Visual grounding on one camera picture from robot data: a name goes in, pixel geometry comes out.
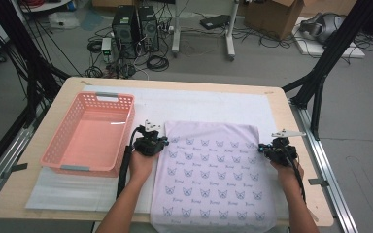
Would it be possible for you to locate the grey rounded device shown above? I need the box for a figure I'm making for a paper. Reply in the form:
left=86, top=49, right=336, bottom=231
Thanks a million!
left=299, top=12, right=347, bottom=45

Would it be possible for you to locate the round white table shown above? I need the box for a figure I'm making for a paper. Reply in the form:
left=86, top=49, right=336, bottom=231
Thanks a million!
left=18, top=0, right=72, bottom=14

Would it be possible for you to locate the clear plastic bag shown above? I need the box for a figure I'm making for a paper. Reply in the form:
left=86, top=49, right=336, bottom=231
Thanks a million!
left=48, top=12, right=81, bottom=29

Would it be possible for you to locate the coil of black cable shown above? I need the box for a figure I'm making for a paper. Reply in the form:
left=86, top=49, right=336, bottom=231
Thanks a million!
left=146, top=54, right=170, bottom=73

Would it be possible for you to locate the black sleeved gripper cable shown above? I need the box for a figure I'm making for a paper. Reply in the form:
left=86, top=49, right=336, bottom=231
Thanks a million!
left=283, top=145, right=307, bottom=203
left=116, top=125, right=147, bottom=199

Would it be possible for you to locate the flat black device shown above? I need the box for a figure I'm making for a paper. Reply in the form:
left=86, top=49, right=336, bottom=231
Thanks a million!
left=199, top=14, right=231, bottom=31

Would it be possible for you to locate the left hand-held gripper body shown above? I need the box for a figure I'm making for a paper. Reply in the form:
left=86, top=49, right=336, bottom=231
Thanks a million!
left=133, top=119, right=166, bottom=157

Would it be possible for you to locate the white foam board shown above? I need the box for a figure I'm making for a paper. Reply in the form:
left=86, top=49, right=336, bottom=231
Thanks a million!
left=292, top=17, right=366, bottom=59

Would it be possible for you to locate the pink plastic basket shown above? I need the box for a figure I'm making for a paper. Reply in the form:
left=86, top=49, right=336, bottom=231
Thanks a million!
left=39, top=91, right=136, bottom=179

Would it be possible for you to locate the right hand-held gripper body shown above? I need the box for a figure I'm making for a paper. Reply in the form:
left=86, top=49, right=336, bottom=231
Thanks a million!
left=266, top=129, right=306, bottom=168

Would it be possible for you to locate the white box with green label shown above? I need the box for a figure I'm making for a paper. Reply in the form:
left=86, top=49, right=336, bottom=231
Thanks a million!
left=100, top=37, right=113, bottom=56

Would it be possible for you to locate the black computer tower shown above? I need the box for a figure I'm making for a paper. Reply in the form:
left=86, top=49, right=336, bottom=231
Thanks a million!
left=137, top=5, right=160, bottom=52
left=111, top=5, right=140, bottom=60

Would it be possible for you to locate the grey bracket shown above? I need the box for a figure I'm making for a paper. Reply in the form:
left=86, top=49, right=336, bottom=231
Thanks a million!
left=2, top=162, right=29, bottom=179
left=308, top=178, right=330, bottom=187

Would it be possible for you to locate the open cardboard box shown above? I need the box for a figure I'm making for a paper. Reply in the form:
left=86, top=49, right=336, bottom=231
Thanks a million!
left=244, top=0, right=307, bottom=41

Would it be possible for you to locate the white grid mat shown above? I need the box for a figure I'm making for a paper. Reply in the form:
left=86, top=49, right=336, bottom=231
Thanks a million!
left=24, top=84, right=294, bottom=218

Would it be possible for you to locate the aluminium rail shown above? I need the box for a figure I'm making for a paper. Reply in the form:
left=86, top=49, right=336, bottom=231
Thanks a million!
left=0, top=106, right=51, bottom=213
left=289, top=100, right=359, bottom=233

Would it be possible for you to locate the lilac printed cloth garment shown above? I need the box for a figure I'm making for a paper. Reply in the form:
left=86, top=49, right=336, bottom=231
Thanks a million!
left=149, top=120, right=278, bottom=233

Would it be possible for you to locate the black metal frame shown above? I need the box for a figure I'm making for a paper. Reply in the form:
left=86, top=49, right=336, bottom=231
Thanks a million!
left=0, top=0, right=71, bottom=128
left=281, top=0, right=373, bottom=141

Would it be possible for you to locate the person's right hand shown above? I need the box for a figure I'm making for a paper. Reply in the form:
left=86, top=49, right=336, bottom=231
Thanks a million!
left=270, top=159, right=305, bottom=192

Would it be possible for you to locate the beige cabinet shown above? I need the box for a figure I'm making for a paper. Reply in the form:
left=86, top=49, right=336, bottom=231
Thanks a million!
left=304, top=0, right=358, bottom=17

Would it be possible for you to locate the person's left hand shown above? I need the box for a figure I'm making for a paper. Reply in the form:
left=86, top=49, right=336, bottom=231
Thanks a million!
left=128, top=150, right=160, bottom=183

